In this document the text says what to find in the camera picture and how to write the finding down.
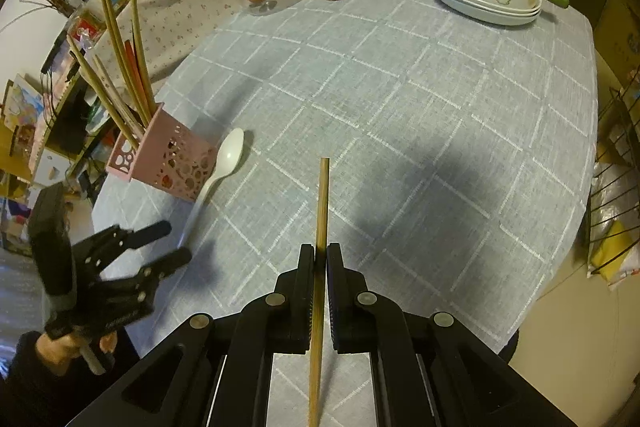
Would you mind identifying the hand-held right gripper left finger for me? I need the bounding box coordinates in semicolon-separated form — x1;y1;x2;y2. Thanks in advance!
65;244;317;427

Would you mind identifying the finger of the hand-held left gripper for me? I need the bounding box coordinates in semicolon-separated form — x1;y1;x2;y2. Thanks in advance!
101;248;194;291
72;220;173;281

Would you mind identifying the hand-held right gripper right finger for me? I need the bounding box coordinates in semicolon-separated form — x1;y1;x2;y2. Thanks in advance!
326;243;576;427

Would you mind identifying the wooden chopstick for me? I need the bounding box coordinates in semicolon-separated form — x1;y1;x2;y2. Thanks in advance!
307;157;331;427
100;0;153;128
129;0;158;112
66;34;141;145

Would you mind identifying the pink perforated utensil holder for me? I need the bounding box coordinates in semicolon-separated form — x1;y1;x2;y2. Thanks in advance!
106;103;221;202

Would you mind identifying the white plastic spoon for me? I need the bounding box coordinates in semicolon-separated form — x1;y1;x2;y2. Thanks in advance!
177;127;246;249

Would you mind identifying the pale printed chopstick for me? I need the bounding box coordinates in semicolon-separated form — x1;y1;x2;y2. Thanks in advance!
91;54;150;130

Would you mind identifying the red chopstick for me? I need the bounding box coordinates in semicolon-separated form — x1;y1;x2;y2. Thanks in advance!
123;39;151;120

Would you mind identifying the person's left hand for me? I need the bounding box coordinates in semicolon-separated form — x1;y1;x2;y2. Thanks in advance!
35;329;119;370

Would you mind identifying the wooden shelf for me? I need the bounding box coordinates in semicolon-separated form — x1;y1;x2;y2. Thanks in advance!
0;32;117;258

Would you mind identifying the colourful picture book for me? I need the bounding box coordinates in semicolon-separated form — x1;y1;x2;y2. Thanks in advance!
4;74;49;144

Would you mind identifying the grey checked tablecloth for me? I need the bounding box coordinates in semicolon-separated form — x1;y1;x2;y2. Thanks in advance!
90;0;599;427

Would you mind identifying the floral cloth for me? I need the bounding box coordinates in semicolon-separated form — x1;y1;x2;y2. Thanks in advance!
132;0;321;80

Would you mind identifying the clear jar with black lid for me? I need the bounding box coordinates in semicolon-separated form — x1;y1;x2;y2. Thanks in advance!
67;0;132;54

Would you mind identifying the yellow bag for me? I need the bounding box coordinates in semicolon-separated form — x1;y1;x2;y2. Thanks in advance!
590;227;640;291

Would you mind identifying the cardboard box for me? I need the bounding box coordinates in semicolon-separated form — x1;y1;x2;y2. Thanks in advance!
592;0;640;108

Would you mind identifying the black wire rack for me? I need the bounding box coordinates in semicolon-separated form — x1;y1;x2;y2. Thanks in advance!
582;72;640;279

